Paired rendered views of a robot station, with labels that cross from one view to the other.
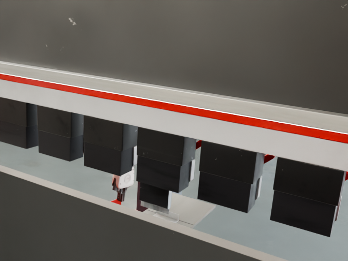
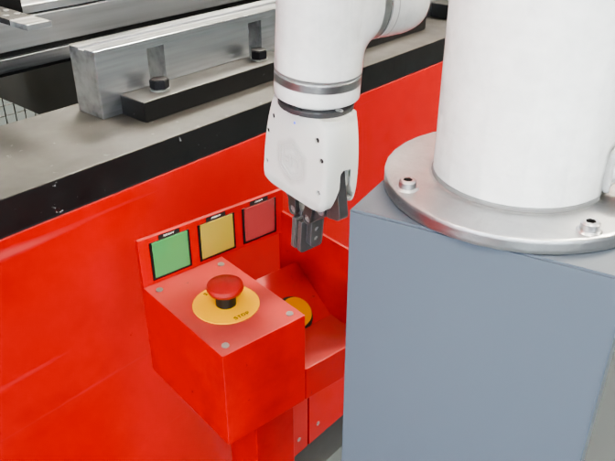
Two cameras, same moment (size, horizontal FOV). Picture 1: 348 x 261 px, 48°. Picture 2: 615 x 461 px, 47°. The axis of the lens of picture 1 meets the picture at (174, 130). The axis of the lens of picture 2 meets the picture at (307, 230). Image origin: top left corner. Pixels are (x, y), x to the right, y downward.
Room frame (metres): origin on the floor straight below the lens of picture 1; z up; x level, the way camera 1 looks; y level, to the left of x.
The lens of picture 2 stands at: (1.80, -0.44, 1.22)
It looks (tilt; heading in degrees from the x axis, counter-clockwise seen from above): 30 degrees down; 103
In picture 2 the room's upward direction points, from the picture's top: straight up
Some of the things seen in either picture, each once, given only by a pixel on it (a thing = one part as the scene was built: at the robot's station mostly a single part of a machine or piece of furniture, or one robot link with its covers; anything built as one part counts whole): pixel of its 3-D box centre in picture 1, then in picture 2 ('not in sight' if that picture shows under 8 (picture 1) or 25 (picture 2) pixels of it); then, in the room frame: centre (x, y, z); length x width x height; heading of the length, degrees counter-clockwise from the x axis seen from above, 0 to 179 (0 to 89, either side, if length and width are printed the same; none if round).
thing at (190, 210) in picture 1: (176, 213); not in sight; (1.22, -0.03, 1.00); 0.26 x 0.18 x 0.01; 152
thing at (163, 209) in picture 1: (155, 195); not in sight; (1.09, 0.04, 1.11); 0.10 x 0.02 x 0.10; 62
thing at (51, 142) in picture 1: (62, 130); not in sight; (1.27, 0.37, 1.24); 0.15 x 0.09 x 0.17; 62
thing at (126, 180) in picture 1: (123, 174); (313, 141); (1.66, 0.21, 0.95); 0.10 x 0.07 x 0.11; 143
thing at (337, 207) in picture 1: (307, 190); not in sight; (0.90, -0.34, 1.24); 0.15 x 0.09 x 0.17; 62
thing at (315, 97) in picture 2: not in sight; (316, 82); (1.66, 0.21, 1.01); 0.09 x 0.08 x 0.03; 143
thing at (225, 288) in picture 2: not in sight; (225, 294); (1.58, 0.15, 0.79); 0.04 x 0.04 x 0.04
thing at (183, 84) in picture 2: not in sight; (213, 83); (1.43, 0.55, 0.89); 0.30 x 0.05 x 0.03; 62
